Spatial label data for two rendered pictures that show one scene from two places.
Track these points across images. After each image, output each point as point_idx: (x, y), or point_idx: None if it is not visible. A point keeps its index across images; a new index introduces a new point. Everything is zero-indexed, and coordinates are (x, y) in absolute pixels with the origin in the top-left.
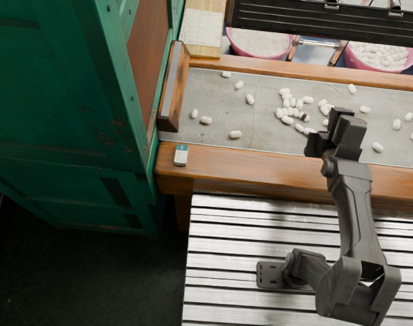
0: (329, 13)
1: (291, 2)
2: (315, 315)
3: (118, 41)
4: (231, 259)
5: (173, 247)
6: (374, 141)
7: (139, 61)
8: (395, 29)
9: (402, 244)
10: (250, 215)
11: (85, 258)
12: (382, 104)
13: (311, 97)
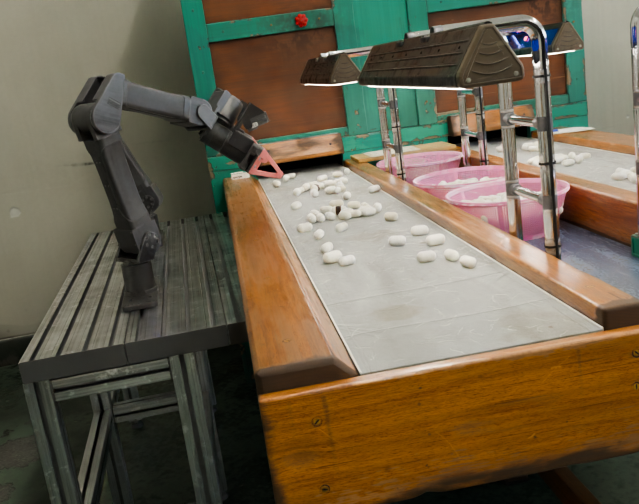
0: (315, 64)
1: (313, 60)
2: (115, 251)
3: (197, 30)
4: (164, 228)
5: (240, 393)
6: (306, 207)
7: (241, 78)
8: (321, 69)
9: (192, 260)
10: (208, 224)
11: (212, 358)
12: (366, 201)
13: (340, 182)
